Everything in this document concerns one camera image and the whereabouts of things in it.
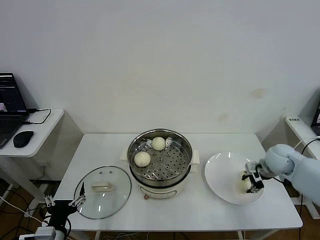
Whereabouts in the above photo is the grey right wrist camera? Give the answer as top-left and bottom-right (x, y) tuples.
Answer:
(244, 161), (264, 174)

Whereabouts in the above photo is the white cable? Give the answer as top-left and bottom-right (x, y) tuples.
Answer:
(293, 136), (320, 151)

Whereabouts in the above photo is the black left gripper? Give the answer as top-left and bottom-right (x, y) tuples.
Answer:
(44, 182), (87, 229)

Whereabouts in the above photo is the perforated steel steamer basket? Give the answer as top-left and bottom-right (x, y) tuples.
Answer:
(126, 128), (194, 187)

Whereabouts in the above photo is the black laptop cable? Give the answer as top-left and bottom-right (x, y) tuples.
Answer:
(24, 107), (52, 125)

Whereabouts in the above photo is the black computer mouse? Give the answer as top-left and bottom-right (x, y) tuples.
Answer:
(12, 130), (34, 148)

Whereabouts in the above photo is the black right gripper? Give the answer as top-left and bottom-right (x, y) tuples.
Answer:
(241, 170), (265, 195)

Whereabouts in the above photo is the white round plate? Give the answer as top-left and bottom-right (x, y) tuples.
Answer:
(204, 151), (266, 206)

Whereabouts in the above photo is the cream electric cooker base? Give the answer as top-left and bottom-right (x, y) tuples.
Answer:
(120, 147), (202, 201)

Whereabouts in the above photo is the round glass pot lid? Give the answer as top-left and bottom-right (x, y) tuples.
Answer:
(73, 165), (132, 220)

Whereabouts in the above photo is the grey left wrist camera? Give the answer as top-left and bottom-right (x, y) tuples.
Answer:
(19, 226), (56, 240)

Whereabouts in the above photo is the black open laptop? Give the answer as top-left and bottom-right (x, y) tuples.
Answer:
(0, 72), (30, 150)

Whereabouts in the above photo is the black power cable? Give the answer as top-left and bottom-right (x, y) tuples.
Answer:
(278, 138), (320, 223)

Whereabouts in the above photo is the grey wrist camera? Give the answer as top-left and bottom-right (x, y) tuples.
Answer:
(244, 161), (264, 174)
(19, 226), (56, 240)

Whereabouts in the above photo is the dark laptop with lit screen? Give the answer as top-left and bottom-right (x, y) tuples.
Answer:
(310, 99), (320, 136)

